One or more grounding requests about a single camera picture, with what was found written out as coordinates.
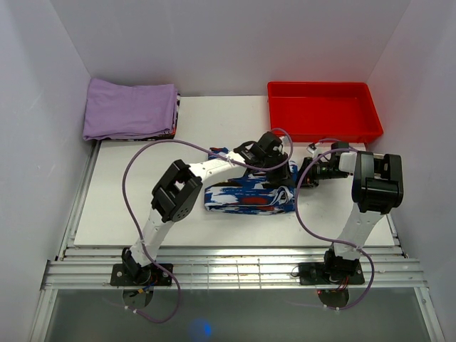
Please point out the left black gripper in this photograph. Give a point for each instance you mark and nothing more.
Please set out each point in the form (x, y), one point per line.
(283, 178)

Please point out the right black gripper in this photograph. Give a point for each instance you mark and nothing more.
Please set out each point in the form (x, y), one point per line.
(308, 179)

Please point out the blue patterned trousers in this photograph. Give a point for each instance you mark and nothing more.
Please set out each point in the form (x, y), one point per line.
(255, 192)

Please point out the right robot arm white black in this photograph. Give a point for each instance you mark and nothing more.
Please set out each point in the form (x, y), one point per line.
(377, 188)

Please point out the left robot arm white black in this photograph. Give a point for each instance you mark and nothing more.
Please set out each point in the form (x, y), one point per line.
(176, 192)

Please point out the folded purple trousers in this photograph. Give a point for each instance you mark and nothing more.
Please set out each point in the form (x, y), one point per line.
(117, 112)

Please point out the red plastic tray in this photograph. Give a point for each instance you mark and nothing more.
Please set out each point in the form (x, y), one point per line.
(311, 111)

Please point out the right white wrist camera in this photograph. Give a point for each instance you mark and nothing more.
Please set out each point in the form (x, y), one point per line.
(314, 150)

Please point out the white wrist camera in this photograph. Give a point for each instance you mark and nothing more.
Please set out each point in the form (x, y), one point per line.
(285, 141)
(314, 150)

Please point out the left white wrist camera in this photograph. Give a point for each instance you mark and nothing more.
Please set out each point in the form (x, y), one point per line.
(285, 141)

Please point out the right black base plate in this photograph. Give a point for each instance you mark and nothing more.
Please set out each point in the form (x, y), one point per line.
(316, 273)

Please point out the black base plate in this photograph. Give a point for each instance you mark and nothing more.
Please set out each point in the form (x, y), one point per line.
(316, 273)
(160, 274)

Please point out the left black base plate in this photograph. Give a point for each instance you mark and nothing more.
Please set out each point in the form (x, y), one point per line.
(160, 274)

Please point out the aluminium rail frame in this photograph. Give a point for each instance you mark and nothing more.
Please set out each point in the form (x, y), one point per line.
(252, 264)

